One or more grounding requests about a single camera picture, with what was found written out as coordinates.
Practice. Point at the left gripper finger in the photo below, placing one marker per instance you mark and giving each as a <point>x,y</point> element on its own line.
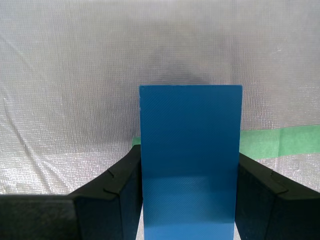
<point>100,212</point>
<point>275,212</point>

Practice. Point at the blue rectangular block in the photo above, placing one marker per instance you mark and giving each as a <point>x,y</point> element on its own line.
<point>190,150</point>

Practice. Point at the long green tape strip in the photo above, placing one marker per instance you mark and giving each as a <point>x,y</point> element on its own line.
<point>275,142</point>

